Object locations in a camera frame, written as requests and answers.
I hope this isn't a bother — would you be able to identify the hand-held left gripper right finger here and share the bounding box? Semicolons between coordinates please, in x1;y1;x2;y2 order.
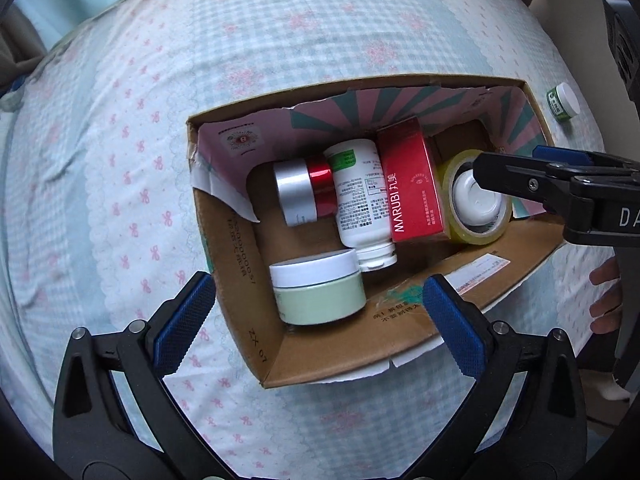
405;274;588;480

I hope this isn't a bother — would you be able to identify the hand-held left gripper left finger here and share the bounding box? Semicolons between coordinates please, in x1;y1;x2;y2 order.
52;271;236;480

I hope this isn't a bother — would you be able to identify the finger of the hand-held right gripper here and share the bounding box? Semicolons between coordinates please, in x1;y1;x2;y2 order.
472;150;576;213
532;146;640;178

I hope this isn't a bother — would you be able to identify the white round jar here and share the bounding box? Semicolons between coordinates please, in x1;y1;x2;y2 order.
452;170;503;225

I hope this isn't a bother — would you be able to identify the yellow adhesive tape roll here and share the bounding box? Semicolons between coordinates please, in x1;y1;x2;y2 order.
439;149;515;246

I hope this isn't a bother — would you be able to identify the red carton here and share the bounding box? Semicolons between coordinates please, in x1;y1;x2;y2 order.
376;116;451;247

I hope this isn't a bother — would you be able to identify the paper-lined cardboard box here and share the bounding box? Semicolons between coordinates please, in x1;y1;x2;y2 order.
186;76;571;390

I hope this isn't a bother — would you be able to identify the pale green cream jar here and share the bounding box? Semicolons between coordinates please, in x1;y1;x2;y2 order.
269;248;366;327

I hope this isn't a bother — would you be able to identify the white bottle with green label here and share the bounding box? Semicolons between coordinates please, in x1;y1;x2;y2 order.
323;139;398;269

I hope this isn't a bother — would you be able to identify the red jar with silver lid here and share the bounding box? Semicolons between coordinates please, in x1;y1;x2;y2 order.
273;157;335;227

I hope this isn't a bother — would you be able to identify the person's right hand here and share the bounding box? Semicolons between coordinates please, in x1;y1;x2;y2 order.
589;257;622;336

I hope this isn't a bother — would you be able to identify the small green jar white lid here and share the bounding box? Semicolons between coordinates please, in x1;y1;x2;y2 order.
545;81;581;121

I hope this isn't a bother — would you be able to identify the dark ribbed object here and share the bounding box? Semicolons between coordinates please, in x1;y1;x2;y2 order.
602;0;640;93

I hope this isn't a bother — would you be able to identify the floral checked bed sheet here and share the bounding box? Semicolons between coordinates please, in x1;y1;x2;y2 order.
0;0;621;480

